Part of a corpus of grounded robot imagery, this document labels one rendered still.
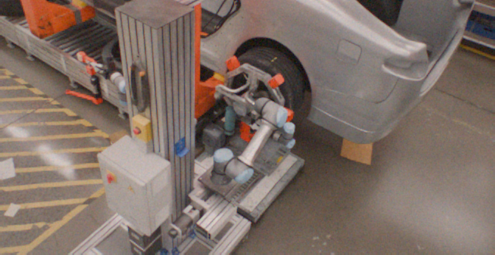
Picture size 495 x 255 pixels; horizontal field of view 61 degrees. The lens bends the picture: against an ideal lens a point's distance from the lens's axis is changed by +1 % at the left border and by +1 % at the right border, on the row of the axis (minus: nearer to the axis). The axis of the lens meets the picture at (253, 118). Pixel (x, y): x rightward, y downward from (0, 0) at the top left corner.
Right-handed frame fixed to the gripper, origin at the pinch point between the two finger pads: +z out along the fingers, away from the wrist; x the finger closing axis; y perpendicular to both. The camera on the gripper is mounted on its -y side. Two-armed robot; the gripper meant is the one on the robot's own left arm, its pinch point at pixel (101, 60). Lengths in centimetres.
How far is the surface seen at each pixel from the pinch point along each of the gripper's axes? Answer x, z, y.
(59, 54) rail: 29, 151, 84
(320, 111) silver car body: 128, -103, 18
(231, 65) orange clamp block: 87, -38, 3
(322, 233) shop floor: 116, -151, 109
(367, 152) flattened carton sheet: 224, -116, 93
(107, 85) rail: 46, 82, 84
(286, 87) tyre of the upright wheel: 107, -79, 4
